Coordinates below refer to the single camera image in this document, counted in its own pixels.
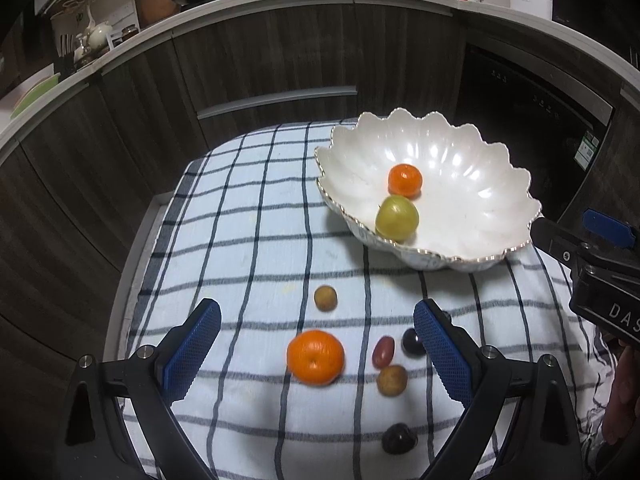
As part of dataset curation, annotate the small brown longan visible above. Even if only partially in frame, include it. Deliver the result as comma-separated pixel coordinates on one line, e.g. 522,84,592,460
376,365,409,398
314,285,338,312

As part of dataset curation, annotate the orange mandarin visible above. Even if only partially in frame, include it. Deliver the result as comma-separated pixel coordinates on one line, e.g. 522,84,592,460
286,330,345,387
387,164,423,200

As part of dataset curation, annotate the green yellow plum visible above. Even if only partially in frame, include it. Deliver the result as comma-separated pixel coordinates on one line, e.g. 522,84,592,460
375,195,420,243

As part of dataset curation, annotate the red cherry tomato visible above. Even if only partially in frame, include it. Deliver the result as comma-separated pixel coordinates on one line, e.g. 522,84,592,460
372,336,395,370

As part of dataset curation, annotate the person right hand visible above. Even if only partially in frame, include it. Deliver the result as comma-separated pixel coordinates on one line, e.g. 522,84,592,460
602,344,639,445

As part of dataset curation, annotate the white scalloped ceramic bowl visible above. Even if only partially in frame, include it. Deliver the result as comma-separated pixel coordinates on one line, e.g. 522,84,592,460
314,107,541,273

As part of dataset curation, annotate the black dishwasher door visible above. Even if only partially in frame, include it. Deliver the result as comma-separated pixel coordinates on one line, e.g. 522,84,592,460
454,44,614,221

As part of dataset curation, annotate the checked white blue cloth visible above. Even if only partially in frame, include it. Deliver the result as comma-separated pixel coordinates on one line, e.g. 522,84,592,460
125,124,616,479

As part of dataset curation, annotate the green plastic basin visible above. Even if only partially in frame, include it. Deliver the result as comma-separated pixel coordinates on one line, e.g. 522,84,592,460
11,73,60,119

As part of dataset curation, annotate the white teapot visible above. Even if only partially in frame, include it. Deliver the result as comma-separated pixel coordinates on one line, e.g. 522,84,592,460
84,6,113,51

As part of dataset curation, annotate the silver drawer handle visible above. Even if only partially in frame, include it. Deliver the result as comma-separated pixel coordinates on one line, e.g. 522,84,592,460
196,86,358,120

